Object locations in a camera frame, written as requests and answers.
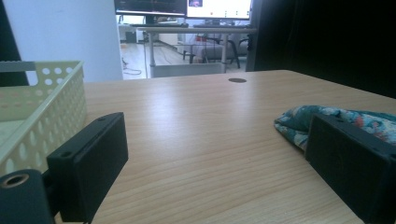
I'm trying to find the dark computer monitor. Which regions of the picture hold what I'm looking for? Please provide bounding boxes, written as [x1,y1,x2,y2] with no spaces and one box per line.
[113,0,189,17]

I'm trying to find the white partition panel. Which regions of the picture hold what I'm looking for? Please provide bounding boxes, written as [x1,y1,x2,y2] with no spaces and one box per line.
[2,0,124,86]

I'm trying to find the cable on floor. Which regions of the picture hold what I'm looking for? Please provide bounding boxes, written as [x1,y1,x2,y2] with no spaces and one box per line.
[120,57,143,77]

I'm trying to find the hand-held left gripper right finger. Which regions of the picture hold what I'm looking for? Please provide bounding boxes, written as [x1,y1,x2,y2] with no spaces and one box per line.
[304,113,396,224]

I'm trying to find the floral patterned cloth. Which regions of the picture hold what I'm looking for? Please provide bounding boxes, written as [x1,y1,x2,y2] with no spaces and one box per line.
[274,105,396,152]

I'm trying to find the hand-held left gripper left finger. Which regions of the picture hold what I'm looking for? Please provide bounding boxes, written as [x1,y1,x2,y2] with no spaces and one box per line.
[46,111,129,224]

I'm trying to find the black curtain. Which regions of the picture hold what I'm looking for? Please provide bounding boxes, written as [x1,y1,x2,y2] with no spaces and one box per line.
[246,0,396,99]

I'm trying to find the black office chair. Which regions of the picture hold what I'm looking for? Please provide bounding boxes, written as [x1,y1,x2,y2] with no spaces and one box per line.
[199,35,254,69]

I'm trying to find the cream perforated plastic basket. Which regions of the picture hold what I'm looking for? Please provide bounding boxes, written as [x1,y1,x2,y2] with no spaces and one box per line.
[0,60,89,177]

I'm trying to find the bright computer monitor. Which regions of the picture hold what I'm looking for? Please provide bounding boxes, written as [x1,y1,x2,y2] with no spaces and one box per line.
[186,0,252,21]

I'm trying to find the white desk with metal legs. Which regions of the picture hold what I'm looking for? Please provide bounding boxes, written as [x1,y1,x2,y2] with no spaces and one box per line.
[136,25,258,78]

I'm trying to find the black keyboard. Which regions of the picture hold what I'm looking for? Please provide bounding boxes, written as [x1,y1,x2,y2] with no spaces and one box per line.
[130,21,190,29]

